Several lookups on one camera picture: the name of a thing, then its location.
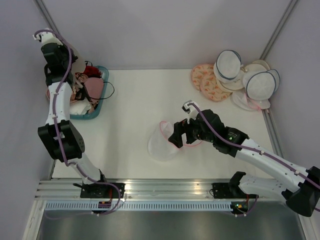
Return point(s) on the white slotted cable duct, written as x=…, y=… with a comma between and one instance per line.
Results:
x=219, y=206

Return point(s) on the mauve bra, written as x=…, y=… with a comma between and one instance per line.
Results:
x=79, y=65

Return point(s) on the floral peach laundry bag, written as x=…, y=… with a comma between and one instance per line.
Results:
x=201, y=72

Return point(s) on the white mesh bag pink zipper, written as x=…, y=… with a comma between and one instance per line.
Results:
x=160, y=148

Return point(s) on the dusty pink bra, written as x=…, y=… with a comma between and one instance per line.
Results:
x=94, y=87

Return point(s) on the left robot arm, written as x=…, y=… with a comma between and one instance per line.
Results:
x=59, y=136

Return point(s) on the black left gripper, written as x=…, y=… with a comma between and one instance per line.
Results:
x=64, y=48

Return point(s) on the white bra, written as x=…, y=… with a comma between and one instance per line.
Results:
x=79, y=108

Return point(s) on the peach satin bra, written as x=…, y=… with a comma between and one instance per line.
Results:
x=73, y=95

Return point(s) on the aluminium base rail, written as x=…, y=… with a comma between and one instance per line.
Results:
x=134, y=190

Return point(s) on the red lace bra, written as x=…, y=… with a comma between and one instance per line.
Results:
x=92, y=72

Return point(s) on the aluminium frame post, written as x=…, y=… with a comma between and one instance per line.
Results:
x=51, y=26
x=279, y=28

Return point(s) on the aluminium frame post left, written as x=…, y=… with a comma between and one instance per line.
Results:
x=51, y=26

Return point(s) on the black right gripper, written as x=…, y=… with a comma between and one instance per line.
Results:
x=179, y=128

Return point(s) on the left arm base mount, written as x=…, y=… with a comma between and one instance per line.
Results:
x=102, y=191

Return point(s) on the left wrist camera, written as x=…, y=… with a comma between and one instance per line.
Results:
x=46, y=37

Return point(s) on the large white bag blue trim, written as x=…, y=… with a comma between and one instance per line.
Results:
x=261, y=85

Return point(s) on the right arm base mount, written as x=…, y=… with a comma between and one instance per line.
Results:
x=222, y=190

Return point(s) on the white mesh bag blue trim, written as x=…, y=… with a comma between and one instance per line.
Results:
x=227, y=67

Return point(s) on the black bra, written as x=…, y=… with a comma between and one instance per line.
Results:
x=108, y=89

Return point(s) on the teal plastic basket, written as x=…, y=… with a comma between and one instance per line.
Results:
x=91, y=114

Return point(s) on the cream laundry bag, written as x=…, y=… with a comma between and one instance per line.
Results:
x=232, y=86

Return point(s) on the flat white bag pink trim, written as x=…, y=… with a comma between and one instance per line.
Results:
x=241, y=99

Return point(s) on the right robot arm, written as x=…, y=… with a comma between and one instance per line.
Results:
x=296, y=186

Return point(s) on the aluminium side rail right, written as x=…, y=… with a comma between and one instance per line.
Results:
x=272, y=132

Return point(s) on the aluminium frame post right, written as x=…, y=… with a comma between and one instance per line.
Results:
x=279, y=28

